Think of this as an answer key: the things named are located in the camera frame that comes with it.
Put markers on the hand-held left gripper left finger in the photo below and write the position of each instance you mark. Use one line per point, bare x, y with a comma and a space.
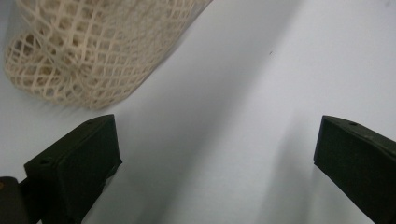
77, 161

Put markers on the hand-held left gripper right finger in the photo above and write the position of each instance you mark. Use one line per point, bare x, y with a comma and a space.
358, 161

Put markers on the beige woven lattice basket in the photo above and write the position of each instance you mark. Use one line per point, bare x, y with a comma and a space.
81, 53

